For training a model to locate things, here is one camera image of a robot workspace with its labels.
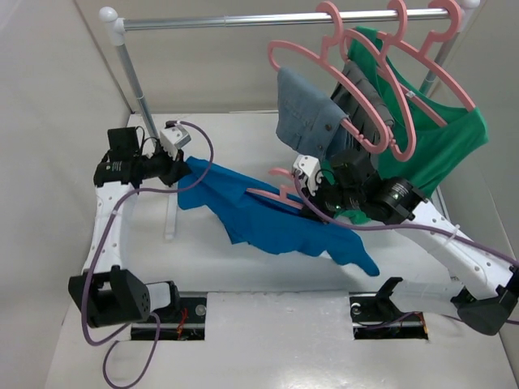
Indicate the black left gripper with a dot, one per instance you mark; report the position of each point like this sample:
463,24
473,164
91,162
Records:
176,169

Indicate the white metal clothes rack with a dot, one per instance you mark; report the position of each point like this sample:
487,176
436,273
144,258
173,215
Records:
326,12

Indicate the blue t shirt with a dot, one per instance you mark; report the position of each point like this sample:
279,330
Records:
264,223

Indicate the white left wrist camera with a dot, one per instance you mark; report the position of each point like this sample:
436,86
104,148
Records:
173,138

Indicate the pink plastic hanger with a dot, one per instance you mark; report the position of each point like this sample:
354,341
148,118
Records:
294,195

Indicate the pink hanger holding green shirt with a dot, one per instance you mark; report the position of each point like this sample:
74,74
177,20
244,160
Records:
401,92

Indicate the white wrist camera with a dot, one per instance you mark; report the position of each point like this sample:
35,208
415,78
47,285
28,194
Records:
173,138
307,170

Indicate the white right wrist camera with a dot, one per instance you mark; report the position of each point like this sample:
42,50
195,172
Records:
307,170

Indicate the green t shirt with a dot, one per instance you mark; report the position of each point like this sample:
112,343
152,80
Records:
439,149

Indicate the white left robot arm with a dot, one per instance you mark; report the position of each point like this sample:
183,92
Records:
106,290

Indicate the light blue denim jeans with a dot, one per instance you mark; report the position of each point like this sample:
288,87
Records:
309,122

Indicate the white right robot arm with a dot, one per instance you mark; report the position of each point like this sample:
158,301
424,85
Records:
484,290

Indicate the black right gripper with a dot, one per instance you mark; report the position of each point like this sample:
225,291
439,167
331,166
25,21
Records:
316,200

